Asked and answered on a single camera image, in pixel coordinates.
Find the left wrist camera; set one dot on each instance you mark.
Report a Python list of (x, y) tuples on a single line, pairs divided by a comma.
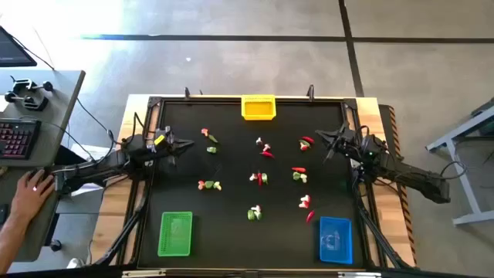
[(160, 140)]

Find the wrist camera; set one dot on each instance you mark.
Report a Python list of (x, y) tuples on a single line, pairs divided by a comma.
[(373, 150), (160, 140)]

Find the person's forearm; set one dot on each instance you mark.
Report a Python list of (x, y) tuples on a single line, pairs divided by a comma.
[(9, 239)]

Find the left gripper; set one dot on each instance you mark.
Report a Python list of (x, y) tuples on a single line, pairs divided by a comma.
[(162, 151)]

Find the blue plastic basket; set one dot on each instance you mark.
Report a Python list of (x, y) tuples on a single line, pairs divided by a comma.
[(335, 241)]

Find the grey desk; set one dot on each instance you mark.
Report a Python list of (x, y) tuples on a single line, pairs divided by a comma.
[(58, 116)]

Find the yellow plastic basket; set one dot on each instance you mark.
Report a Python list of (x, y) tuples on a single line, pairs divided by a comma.
[(258, 107)]

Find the green plastic basket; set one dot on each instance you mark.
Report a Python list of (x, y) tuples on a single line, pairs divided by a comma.
[(175, 235)]

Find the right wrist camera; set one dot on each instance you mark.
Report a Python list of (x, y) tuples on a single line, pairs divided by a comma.
[(373, 150)]

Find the black table clamp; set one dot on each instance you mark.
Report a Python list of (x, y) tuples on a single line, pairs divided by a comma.
[(23, 83), (32, 102)]

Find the black table mat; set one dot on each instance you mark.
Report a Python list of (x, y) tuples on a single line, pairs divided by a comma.
[(231, 239)]

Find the white floor object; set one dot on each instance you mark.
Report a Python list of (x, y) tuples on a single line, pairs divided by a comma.
[(75, 263)]

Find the silver metal bracket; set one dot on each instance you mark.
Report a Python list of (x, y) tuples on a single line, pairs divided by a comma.
[(143, 273), (359, 275)]

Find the black desk monitor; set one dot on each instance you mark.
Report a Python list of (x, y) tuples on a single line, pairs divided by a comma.
[(11, 50)]

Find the grey metal table frame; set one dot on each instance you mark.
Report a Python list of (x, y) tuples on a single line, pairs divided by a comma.
[(466, 188)]

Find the white paper sheet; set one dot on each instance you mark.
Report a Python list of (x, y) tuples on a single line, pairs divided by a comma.
[(90, 189)]

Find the black aluminium table frame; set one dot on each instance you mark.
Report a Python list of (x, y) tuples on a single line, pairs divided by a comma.
[(216, 100)]

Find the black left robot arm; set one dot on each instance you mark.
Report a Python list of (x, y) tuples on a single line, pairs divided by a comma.
[(96, 170)]

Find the wooden table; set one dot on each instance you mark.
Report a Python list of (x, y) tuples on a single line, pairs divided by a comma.
[(112, 216)]

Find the person's hand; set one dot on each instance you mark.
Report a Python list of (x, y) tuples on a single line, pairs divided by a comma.
[(31, 197)]

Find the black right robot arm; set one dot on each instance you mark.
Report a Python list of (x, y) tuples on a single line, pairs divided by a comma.
[(417, 175)]

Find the black desk caster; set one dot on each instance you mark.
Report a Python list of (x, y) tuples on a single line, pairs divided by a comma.
[(56, 245)]

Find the yellow black hazard strip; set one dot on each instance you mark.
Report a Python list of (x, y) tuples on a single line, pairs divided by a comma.
[(407, 231)]

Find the black backlit keyboard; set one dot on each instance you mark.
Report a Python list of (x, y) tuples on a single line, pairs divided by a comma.
[(19, 139)]

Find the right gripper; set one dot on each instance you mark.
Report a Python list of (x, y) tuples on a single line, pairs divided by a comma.
[(351, 144)]

